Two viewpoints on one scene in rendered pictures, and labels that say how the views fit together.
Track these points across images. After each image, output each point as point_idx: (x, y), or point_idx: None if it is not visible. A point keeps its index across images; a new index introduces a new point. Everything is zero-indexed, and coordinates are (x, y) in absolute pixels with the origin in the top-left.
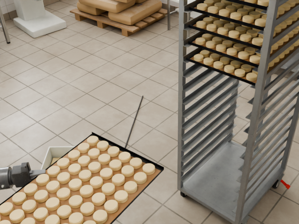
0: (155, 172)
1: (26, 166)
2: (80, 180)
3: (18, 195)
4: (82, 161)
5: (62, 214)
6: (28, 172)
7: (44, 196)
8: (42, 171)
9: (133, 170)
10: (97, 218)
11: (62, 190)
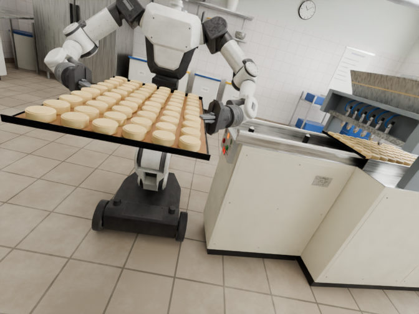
0: (24, 117)
1: (213, 99)
2: (149, 104)
3: (194, 101)
4: (168, 117)
5: (139, 90)
6: (210, 108)
7: (171, 99)
8: (203, 115)
9: (74, 109)
10: (100, 85)
11: (160, 100)
